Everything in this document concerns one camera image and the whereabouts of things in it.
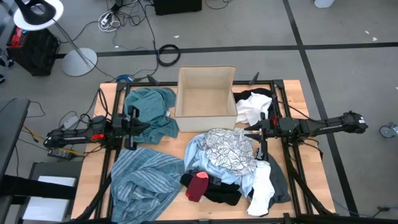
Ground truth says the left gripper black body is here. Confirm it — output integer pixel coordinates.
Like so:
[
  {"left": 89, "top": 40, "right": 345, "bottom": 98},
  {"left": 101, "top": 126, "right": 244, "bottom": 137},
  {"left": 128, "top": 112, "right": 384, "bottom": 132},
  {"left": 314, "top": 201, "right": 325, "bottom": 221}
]
[{"left": 111, "top": 105, "right": 139, "bottom": 151}]

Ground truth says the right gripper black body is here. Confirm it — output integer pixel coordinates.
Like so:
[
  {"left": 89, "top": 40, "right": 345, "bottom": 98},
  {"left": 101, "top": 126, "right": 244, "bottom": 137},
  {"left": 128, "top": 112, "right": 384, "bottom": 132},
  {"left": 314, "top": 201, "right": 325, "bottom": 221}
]
[{"left": 260, "top": 112, "right": 282, "bottom": 150}]

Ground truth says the teal patterned garment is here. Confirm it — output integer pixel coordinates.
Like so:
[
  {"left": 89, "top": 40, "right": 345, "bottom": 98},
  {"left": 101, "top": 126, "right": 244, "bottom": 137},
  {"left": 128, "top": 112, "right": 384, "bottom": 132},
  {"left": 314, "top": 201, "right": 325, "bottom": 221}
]
[{"left": 123, "top": 86, "right": 180, "bottom": 146}]

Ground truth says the white black-patterned garment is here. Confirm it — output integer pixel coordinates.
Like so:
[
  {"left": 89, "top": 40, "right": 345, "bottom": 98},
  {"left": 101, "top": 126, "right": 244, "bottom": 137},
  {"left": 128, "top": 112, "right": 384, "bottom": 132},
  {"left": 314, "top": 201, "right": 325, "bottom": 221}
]
[{"left": 203, "top": 127, "right": 259, "bottom": 177}]

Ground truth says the black underwear with waistband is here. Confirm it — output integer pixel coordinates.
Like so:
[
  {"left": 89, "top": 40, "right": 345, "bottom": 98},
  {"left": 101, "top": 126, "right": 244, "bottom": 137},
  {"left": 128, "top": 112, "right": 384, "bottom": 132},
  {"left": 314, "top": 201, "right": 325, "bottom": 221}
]
[{"left": 233, "top": 87, "right": 279, "bottom": 125}]

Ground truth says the beige fabric storage box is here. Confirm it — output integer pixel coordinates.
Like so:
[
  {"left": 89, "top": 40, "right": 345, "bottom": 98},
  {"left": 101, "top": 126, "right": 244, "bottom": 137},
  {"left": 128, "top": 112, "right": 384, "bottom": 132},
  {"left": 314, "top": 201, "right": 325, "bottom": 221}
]
[{"left": 174, "top": 64, "right": 239, "bottom": 133}]

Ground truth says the grey Puma underwear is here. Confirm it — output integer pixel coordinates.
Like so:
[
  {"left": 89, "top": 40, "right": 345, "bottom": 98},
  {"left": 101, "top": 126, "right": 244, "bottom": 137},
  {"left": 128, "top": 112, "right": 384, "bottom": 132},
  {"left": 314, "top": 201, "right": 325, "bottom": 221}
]
[{"left": 254, "top": 148, "right": 292, "bottom": 208}]

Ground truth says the blue striped garment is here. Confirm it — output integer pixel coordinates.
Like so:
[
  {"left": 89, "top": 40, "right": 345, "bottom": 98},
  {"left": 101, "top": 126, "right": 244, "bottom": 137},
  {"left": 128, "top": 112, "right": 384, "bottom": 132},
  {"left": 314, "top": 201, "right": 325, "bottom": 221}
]
[{"left": 110, "top": 147, "right": 186, "bottom": 224}]

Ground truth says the long white garment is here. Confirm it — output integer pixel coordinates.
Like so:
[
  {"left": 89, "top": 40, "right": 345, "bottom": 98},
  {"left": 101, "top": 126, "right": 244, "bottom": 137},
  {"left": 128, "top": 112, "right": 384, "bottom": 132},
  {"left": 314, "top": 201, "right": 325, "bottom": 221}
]
[{"left": 246, "top": 160, "right": 276, "bottom": 218}]

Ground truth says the light blue shirt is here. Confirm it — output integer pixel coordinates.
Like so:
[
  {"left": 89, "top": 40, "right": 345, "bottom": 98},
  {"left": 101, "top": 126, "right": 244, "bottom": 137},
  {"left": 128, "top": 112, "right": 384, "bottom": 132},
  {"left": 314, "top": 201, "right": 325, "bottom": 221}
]
[{"left": 183, "top": 132, "right": 259, "bottom": 198}]

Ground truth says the large black garment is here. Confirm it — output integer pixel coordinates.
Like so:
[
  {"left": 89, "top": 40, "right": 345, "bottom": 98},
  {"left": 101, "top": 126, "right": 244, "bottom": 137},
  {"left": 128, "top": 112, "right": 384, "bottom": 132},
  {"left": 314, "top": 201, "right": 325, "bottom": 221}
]
[{"left": 180, "top": 169, "right": 243, "bottom": 207}]

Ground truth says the grey power adapter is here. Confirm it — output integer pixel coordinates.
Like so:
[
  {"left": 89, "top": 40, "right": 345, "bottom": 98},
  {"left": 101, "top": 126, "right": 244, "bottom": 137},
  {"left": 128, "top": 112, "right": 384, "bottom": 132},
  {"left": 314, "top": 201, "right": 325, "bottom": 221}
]
[{"left": 62, "top": 114, "right": 80, "bottom": 130}]

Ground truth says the black power adapter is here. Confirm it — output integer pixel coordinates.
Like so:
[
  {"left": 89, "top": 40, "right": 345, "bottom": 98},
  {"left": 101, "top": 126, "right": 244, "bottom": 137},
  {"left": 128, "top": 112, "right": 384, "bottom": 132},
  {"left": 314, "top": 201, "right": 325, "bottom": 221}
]
[{"left": 47, "top": 147, "right": 75, "bottom": 161}]

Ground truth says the white floor lamp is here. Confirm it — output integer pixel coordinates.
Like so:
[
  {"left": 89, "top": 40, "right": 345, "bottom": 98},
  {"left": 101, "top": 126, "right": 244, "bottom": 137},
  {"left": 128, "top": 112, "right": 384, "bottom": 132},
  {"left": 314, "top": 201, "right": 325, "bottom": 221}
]
[{"left": 12, "top": 0, "right": 98, "bottom": 77}]

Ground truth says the grey cabinet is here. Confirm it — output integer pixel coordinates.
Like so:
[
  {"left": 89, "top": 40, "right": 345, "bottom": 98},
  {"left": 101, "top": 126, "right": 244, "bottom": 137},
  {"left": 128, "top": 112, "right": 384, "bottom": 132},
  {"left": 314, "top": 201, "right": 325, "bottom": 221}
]
[{"left": 14, "top": 161, "right": 83, "bottom": 224}]

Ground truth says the black crossbar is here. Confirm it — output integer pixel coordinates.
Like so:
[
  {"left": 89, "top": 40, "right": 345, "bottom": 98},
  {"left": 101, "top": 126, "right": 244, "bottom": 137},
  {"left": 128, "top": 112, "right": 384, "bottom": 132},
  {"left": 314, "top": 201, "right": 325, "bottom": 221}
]
[{"left": 0, "top": 174, "right": 78, "bottom": 200}]

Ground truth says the black desk top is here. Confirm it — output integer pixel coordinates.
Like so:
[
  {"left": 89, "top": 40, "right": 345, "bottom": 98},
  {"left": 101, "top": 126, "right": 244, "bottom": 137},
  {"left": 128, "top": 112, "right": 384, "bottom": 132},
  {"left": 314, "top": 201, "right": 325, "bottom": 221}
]
[{"left": 0, "top": 98, "right": 31, "bottom": 187}]

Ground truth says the white power strip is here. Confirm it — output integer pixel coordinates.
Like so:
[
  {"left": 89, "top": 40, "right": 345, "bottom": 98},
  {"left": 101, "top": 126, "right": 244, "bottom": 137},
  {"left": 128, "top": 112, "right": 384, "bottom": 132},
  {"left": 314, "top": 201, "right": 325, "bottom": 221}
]
[{"left": 98, "top": 11, "right": 122, "bottom": 33}]

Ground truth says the black storage crate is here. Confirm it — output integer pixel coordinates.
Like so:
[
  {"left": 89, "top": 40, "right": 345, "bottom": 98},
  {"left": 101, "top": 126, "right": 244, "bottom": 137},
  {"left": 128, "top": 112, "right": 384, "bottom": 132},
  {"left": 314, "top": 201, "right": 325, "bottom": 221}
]
[{"left": 6, "top": 26, "right": 62, "bottom": 77}]

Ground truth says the white sheet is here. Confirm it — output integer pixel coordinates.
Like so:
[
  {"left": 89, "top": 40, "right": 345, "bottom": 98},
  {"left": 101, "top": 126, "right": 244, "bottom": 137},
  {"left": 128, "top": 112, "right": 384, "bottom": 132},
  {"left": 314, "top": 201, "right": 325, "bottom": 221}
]
[{"left": 22, "top": 175, "right": 77, "bottom": 222}]

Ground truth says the grey caster wheel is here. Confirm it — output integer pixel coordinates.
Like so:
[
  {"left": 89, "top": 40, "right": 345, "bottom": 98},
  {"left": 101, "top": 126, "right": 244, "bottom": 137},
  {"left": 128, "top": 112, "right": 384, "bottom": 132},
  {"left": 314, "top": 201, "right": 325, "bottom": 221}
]
[{"left": 379, "top": 122, "right": 398, "bottom": 139}]

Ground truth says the black box on floor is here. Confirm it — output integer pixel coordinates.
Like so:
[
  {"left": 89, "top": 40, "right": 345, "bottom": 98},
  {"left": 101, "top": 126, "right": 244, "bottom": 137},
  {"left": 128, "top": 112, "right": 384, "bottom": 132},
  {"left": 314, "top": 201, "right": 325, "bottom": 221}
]
[{"left": 153, "top": 0, "right": 203, "bottom": 16}]

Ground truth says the white floor object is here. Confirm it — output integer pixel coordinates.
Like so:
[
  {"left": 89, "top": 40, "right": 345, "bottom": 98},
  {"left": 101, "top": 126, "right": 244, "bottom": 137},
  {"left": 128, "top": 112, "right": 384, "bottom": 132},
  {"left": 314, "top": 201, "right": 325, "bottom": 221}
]
[{"left": 313, "top": 0, "right": 336, "bottom": 9}]

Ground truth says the red black device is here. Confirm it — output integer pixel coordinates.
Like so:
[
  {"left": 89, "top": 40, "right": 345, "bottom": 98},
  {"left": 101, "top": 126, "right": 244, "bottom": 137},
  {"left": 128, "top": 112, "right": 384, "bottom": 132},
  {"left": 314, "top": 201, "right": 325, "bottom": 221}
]
[{"left": 9, "top": 27, "right": 25, "bottom": 47}]

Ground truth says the black aluminium table frame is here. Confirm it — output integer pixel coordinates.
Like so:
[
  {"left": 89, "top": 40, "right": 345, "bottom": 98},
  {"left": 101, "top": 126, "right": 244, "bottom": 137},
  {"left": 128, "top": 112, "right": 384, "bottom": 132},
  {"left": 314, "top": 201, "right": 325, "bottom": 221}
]
[{"left": 73, "top": 79, "right": 336, "bottom": 224}]

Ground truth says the black frame clamp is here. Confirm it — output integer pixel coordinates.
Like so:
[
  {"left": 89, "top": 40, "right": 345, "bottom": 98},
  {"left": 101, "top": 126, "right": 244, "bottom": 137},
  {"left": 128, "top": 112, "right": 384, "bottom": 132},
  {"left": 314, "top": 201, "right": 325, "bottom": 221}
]
[
  {"left": 248, "top": 71, "right": 261, "bottom": 85},
  {"left": 146, "top": 74, "right": 161, "bottom": 86}
]

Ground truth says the blue coiled cable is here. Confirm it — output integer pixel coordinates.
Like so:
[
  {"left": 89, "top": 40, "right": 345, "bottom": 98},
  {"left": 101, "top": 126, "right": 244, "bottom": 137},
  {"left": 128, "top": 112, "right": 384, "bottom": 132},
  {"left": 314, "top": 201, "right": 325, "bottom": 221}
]
[{"left": 116, "top": 73, "right": 134, "bottom": 83}]

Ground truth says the coiled black floor cable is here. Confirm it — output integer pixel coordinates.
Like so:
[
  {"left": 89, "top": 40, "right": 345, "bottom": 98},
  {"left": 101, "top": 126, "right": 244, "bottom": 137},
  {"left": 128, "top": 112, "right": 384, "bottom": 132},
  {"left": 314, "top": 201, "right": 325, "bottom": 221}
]
[{"left": 157, "top": 43, "right": 182, "bottom": 67}]

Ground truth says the black plug cable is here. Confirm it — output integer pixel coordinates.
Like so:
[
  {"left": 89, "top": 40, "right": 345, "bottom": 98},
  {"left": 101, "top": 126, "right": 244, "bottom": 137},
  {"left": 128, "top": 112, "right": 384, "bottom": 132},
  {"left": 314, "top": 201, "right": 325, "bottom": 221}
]
[{"left": 371, "top": 205, "right": 398, "bottom": 218}]

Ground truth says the black ring-shaped lamp head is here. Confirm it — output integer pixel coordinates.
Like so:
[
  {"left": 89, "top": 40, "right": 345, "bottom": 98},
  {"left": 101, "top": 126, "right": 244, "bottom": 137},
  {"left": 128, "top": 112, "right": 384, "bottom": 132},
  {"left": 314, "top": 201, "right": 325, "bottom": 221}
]
[{"left": 14, "top": 0, "right": 57, "bottom": 26}]

